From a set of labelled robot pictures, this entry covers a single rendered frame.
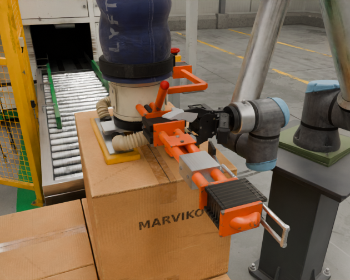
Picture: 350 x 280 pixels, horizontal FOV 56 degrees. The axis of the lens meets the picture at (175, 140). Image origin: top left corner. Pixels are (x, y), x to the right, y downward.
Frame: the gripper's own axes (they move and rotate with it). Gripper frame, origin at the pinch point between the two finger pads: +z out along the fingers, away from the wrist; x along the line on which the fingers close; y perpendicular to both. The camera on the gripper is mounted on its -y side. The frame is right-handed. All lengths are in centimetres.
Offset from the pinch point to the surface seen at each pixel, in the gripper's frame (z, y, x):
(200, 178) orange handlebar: 2.5, -24.6, 0.9
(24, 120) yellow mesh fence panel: 43, 138, -44
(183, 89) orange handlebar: -17.1, 30.5, 0.5
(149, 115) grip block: 2.9, 5.9, 2.4
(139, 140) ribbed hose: 5.3, 7.9, -5.5
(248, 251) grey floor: -68, 47, -106
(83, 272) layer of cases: 24, 13, -53
